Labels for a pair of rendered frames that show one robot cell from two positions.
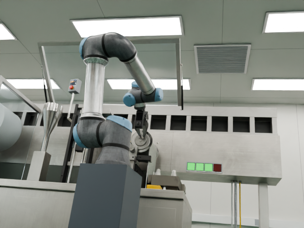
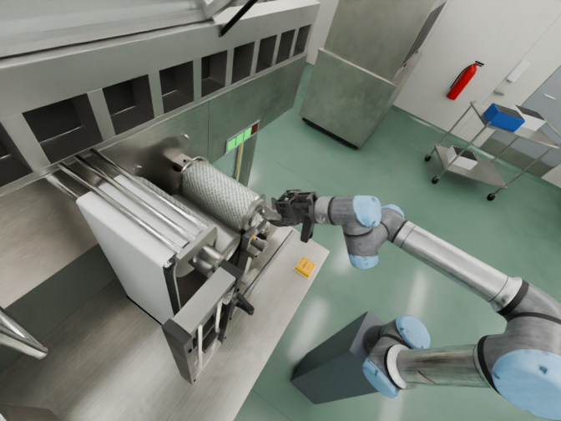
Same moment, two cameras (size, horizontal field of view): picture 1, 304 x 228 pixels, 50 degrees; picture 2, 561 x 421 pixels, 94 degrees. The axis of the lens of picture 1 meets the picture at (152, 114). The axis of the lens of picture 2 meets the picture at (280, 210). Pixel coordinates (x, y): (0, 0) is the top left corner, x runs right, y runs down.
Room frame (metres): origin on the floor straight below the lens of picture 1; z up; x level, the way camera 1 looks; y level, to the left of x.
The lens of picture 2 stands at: (1.88, 0.58, 1.92)
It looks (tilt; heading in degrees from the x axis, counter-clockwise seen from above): 49 degrees down; 274
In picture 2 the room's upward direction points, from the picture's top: 20 degrees clockwise
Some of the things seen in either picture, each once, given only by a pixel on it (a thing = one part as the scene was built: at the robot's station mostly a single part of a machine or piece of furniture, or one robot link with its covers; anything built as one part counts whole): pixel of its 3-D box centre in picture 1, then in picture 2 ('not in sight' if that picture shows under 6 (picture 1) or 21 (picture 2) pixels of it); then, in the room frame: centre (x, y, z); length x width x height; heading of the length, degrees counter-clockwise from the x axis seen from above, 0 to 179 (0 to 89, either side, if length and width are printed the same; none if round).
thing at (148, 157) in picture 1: (144, 158); (254, 227); (1.98, 0.02, 1.13); 0.09 x 0.06 x 0.03; 77
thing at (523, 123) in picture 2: not in sight; (487, 150); (-0.06, -2.88, 0.51); 0.91 x 0.58 x 1.02; 9
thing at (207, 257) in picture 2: not in sight; (206, 259); (2.02, 0.30, 1.33); 0.06 x 0.06 x 0.06; 77
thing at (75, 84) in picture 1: (74, 86); not in sight; (2.14, 0.58, 1.66); 0.07 x 0.07 x 0.10; 62
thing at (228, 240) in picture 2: not in sight; (198, 230); (2.14, 0.14, 1.17); 0.26 x 0.12 x 0.12; 167
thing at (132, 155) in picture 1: (130, 169); (249, 257); (1.96, 0.09, 1.05); 0.06 x 0.05 x 0.31; 167
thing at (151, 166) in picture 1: (151, 167); not in sight; (2.10, -0.03, 1.11); 0.23 x 0.01 x 0.18; 167
